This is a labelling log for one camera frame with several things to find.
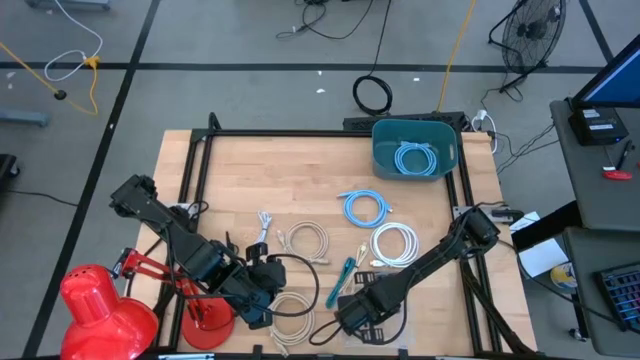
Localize beige ethernet cable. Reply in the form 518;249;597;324
267;291;317;359
276;219;332;266

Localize yellow and blue disc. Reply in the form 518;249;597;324
549;260;579;294

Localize small black computer box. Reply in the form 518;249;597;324
568;105;630;147

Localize white plug with cable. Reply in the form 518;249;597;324
471;108;499;155

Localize short beige USB cable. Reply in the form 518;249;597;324
342;242;370;296

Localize thin black cable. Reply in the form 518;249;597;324
223;230;241;257

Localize keyboard with coloured keys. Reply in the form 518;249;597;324
591;260;640;334

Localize black pen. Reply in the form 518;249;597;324
615;138;634;171

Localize computer monitor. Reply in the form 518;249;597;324
569;32;640;110

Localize clear plastic container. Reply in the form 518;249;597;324
330;295;409;355

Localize grey stand foot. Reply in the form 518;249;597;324
23;0;111;12
0;110;50;128

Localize small white paper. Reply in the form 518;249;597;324
508;210;541;232

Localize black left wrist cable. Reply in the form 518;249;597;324
264;252;321;319

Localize grey desk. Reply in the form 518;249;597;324
548;97;640;234
562;224;640;359

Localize black floor fan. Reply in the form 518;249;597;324
487;0;569;94

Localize short white USB cable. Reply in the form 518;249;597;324
253;209;274;245

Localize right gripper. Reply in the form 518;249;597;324
333;271;389;347

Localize black floor cables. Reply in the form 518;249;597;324
276;0;376;41

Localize black power strip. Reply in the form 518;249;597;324
342;110;466;134

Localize white floor cable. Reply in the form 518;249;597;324
43;0;105;84

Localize black coiled hanging cable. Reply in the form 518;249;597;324
352;0;394;117

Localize white paper sheet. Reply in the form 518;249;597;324
517;237;571;279

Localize yellow floor cord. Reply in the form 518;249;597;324
0;42;101;117

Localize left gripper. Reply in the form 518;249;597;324
234;241;290;331

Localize red desk lamp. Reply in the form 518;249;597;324
58;247;236;360

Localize teal plastic bin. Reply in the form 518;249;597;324
370;118;460;182

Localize yellow hanging extension cord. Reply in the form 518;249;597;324
435;0;477;112

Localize teal braided USB cable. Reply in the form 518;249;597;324
324;256;357;310

